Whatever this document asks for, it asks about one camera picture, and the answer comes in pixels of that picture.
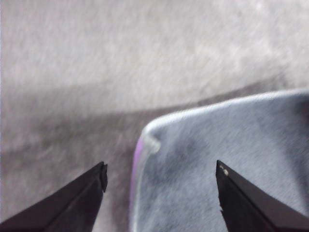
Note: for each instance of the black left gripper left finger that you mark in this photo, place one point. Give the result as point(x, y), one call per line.
point(70, 205)

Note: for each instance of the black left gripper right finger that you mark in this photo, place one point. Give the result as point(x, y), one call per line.
point(251, 207)

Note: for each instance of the purple towel with grey hem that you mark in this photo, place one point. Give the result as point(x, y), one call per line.
point(241, 135)

